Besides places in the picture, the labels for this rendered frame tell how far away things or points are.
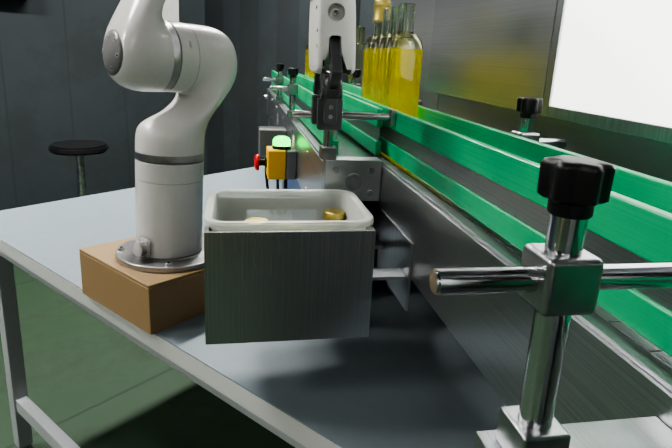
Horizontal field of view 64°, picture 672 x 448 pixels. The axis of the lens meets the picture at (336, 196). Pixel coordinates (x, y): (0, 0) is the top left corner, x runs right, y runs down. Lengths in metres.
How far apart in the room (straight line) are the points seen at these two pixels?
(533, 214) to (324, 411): 0.42
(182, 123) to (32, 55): 3.04
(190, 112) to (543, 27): 0.58
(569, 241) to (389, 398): 0.59
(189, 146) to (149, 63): 0.15
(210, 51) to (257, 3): 3.22
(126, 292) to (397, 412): 0.50
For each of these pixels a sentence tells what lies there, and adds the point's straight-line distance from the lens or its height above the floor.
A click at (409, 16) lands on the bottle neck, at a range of 0.99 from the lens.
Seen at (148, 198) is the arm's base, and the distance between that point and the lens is 0.99.
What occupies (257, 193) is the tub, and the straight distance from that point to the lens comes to 0.83.
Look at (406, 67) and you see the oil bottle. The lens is 0.97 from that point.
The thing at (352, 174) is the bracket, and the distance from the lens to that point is 0.87.
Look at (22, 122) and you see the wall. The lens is 3.96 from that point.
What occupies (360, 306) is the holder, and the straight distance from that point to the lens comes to 0.74.
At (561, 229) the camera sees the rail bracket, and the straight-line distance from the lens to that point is 0.25.
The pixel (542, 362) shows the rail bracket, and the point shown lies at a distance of 0.28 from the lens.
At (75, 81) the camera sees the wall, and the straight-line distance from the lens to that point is 4.08.
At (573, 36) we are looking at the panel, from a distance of 0.76.
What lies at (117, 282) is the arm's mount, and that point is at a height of 0.82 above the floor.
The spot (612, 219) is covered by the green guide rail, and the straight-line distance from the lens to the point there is 0.41.
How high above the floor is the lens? 1.22
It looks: 15 degrees down
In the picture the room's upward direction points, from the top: 3 degrees clockwise
